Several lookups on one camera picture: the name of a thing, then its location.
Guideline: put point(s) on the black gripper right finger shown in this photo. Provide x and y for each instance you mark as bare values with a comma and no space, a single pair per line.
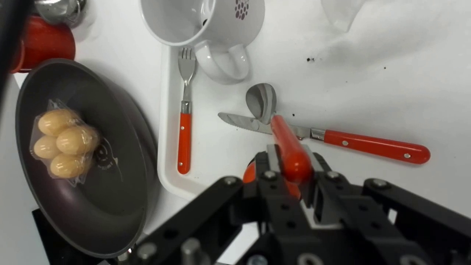
339,200

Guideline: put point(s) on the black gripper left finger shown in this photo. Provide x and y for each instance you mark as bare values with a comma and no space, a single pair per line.
273,196

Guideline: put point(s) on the grey mug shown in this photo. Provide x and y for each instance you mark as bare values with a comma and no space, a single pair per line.
226,29

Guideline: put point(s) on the black frying pan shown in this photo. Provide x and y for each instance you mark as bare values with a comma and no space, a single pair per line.
112,196

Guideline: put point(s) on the packet of small potatoes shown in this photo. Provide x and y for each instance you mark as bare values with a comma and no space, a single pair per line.
64,141

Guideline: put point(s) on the red cup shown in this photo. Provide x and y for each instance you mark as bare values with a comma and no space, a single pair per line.
46,46

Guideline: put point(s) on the steel cup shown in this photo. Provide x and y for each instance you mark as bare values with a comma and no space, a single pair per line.
59,9

